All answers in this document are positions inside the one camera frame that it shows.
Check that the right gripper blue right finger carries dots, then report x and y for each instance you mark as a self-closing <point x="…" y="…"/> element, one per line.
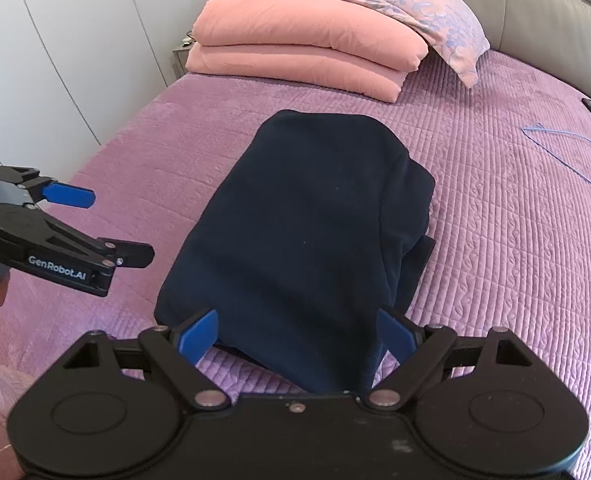
<point x="401" y="337"/>

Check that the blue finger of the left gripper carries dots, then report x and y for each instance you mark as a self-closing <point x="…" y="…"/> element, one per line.
<point x="68" y="195"/>
<point x="128" y="254"/>

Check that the pink folded duvet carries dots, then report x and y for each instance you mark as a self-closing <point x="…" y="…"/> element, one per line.
<point x="330" y="43"/>

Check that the blue thread on bedspread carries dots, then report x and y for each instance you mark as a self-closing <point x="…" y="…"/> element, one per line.
<point x="569" y="151"/>

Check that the grey bedside table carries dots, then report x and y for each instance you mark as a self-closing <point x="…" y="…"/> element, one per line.
<point x="180" y="55"/>

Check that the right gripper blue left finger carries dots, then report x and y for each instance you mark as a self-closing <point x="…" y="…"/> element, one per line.
<point x="194" y="337"/>

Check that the white wardrobe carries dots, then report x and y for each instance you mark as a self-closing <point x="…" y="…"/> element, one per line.
<point x="73" y="72"/>

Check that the navy hoodie white stripes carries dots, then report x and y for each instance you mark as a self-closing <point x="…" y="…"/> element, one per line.
<point x="321" y="222"/>

